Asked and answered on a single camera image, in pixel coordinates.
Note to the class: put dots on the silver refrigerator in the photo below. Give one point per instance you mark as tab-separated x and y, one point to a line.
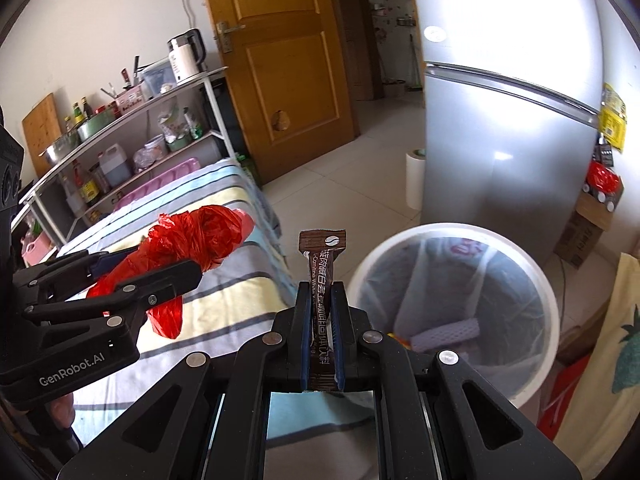
512	89

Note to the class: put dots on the white foam net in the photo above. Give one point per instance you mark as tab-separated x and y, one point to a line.
445	335

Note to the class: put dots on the white paper roll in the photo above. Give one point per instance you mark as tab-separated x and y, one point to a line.
415	163

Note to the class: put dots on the clear storage box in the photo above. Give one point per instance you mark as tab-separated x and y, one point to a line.
158	77

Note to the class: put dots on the brown coffee stick sachet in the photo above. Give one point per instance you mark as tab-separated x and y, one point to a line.
321	247

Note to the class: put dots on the red plastic bag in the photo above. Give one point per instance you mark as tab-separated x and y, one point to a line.
206	235

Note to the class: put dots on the steel basin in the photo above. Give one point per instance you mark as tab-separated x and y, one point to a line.
60	148

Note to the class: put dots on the cardboard box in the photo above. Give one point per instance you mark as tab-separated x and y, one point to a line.
592	216

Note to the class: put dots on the pink plastic tray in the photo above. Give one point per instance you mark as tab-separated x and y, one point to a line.
176	172

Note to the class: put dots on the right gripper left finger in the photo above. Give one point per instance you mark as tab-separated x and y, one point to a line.
208	417

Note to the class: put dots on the green bottle on floor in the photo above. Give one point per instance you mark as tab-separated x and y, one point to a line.
248	165

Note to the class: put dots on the person's left hand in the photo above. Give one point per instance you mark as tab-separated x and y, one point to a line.
62	411

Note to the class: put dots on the white trash bin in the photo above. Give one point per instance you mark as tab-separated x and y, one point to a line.
441	273

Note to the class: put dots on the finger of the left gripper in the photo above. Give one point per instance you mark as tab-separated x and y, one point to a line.
130	298
59	279

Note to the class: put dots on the wooden door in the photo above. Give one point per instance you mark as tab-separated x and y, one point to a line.
286	72

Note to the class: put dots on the striped tablecloth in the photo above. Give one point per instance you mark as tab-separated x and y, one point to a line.
310	435

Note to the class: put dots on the white oil jug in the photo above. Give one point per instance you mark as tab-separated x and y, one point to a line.
115	166

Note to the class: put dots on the pink utensil basket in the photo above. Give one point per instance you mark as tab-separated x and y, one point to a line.
130	99

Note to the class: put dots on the red bag on box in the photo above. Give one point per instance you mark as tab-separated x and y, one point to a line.
601	182

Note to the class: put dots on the white electric kettle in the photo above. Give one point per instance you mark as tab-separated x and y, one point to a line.
187	55

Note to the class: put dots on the wooden cutting board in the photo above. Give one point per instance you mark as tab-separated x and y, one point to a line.
41	128

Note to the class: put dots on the yellow pineapple cloth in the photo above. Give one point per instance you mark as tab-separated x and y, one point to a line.
605	404

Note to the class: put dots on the soy sauce bottle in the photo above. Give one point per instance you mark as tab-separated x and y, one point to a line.
87	187

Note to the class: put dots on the yellow fridge sticker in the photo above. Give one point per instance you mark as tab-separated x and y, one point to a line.
613	117

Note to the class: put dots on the white metal shelf rack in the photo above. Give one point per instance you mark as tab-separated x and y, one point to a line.
45	201

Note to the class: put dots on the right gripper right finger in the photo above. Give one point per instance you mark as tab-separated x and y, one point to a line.
435	416

